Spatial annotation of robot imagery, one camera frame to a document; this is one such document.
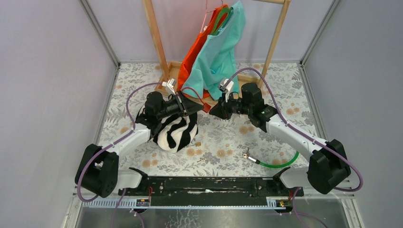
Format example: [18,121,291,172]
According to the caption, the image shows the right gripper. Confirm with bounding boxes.
[210,91,252,120]

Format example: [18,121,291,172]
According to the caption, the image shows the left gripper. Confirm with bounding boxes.
[156,90,203,120]

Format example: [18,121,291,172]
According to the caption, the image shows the red cable lock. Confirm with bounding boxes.
[181,87,211,113]

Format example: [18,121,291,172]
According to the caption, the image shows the brass padlock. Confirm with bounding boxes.
[187,142,201,148]

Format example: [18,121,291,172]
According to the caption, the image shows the green cable lock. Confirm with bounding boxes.
[242,148,300,169]

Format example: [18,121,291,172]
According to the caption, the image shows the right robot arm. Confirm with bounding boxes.
[209,83,351,196]

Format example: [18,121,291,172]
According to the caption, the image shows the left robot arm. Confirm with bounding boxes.
[75,92,204,198]

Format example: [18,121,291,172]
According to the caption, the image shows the black white striped plush cloth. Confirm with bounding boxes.
[134,105,198,153]

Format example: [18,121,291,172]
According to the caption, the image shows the wooden clothes rack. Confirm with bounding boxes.
[142,0,291,88]

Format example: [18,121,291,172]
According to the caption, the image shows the teal shirt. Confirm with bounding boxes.
[183,1,246,100]

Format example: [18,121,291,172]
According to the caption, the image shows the orange shirt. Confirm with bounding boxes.
[177,3,229,100]

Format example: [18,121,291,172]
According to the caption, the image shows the green clothes hanger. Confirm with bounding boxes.
[210,6,233,36]

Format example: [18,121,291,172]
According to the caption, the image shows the pink clothes hanger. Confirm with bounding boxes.
[200,1,228,35]

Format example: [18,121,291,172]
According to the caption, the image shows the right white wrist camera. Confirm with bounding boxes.
[218,78,234,102]

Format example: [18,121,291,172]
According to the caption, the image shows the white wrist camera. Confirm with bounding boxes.
[162,78,177,95]
[218,78,234,102]

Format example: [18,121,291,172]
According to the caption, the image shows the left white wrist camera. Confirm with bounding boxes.
[162,78,177,95]

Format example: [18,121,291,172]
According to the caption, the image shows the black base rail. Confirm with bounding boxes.
[125,174,296,201]

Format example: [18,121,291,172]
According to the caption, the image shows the white slotted cable duct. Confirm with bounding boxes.
[82,196,295,210]

